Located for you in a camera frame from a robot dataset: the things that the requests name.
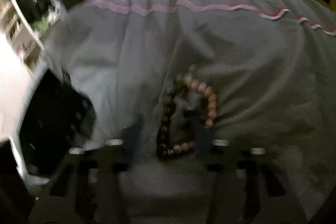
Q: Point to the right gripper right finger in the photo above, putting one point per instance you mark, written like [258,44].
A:
[224,159]

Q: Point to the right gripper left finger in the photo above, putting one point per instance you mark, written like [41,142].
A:
[93,177]

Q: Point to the green garment on shelf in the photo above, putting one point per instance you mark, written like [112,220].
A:
[41,26]

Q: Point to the black jewelry box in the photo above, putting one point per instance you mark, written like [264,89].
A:
[56,119]

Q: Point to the white shelf unit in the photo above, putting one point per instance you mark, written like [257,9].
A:
[16,19]

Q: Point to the grey duvet cover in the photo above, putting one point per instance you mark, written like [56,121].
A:
[257,73]

